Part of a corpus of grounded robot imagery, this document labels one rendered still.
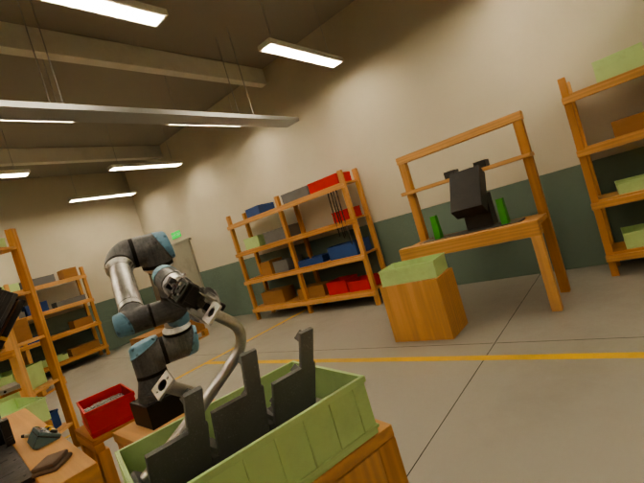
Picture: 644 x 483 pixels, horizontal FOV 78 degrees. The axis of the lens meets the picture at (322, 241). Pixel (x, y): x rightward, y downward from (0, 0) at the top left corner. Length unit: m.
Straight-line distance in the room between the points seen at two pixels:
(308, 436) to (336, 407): 0.11
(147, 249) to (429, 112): 5.12
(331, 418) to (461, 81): 5.38
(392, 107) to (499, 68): 1.56
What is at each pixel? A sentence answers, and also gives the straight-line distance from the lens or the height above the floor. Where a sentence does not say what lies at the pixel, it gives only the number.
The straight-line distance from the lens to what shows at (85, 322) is 11.00.
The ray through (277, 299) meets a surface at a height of 0.34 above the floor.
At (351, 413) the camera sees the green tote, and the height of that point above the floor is 0.88.
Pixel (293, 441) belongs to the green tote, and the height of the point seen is 0.91.
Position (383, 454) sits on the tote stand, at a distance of 1.29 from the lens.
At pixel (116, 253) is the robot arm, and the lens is 1.62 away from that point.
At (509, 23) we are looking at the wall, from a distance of 6.04.
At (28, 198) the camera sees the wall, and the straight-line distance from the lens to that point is 11.75.
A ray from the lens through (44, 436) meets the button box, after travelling 2.04.
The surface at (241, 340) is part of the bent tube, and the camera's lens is 1.13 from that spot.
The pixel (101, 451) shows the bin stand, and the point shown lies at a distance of 2.19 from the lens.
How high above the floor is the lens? 1.39
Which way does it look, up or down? 2 degrees down
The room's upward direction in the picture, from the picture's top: 17 degrees counter-clockwise
